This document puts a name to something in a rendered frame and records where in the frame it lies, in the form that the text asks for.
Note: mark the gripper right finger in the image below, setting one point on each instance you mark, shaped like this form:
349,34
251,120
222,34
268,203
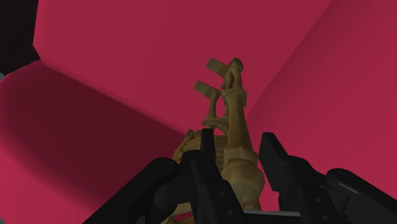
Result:
297,183

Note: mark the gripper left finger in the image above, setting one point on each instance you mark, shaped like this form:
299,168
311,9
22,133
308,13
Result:
204,186

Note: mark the tan skeleton figure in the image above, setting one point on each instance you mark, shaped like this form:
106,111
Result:
237,155

